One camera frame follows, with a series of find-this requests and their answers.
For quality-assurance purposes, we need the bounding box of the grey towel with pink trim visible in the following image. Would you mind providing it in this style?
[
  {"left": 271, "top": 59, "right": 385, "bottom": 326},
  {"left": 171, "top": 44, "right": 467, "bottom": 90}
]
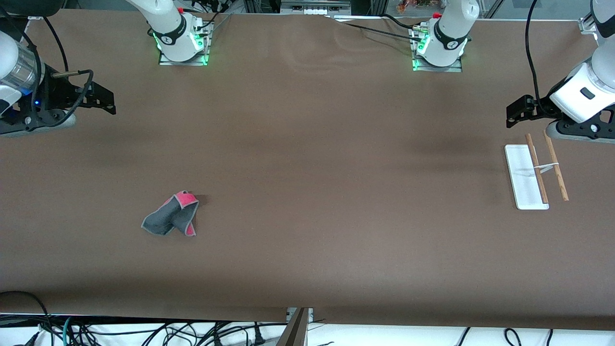
[{"left": 141, "top": 190, "right": 200, "bottom": 237}]

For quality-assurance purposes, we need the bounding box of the white rack with wooden rods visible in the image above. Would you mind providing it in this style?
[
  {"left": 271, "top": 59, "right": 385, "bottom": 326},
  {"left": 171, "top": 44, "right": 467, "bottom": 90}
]
[{"left": 504, "top": 133, "right": 570, "bottom": 210}]

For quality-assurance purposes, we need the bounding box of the colourful packet behind table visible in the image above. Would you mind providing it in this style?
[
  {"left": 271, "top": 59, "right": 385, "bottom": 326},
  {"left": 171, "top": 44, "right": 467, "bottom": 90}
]
[{"left": 396, "top": 0, "right": 434, "bottom": 13}]

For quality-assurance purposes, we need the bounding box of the white power strip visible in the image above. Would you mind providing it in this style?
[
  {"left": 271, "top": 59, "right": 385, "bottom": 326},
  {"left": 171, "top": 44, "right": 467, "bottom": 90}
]
[{"left": 281, "top": 0, "right": 351, "bottom": 15}]

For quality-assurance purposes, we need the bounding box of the large table cover sheet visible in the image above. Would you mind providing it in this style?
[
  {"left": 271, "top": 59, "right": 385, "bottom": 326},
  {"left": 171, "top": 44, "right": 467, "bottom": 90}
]
[{"left": 0, "top": 10, "right": 615, "bottom": 331}]

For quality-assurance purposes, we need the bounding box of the aluminium table support beam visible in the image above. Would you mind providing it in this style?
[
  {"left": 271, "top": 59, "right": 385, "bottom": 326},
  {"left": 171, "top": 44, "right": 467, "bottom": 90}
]
[{"left": 276, "top": 308, "right": 314, "bottom": 346}]

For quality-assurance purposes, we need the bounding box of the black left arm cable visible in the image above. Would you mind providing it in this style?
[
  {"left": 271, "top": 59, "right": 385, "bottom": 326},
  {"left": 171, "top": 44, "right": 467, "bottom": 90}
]
[{"left": 525, "top": 0, "right": 546, "bottom": 112}]

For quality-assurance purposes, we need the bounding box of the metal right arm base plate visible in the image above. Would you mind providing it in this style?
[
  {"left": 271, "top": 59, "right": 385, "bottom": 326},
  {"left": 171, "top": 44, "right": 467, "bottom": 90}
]
[{"left": 158, "top": 22, "right": 213, "bottom": 67}]

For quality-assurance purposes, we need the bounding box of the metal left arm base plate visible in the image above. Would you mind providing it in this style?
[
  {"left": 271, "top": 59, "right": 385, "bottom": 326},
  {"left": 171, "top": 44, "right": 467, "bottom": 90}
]
[{"left": 410, "top": 26, "right": 463, "bottom": 73}]

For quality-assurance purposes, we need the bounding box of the black cable across table edge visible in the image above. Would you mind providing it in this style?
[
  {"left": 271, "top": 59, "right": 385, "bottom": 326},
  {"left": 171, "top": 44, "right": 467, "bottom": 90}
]
[{"left": 332, "top": 16, "right": 426, "bottom": 39}]

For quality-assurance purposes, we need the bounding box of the black looped floor cable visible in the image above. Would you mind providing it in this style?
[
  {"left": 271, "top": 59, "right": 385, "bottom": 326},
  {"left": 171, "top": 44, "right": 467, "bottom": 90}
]
[{"left": 0, "top": 290, "right": 54, "bottom": 346}]

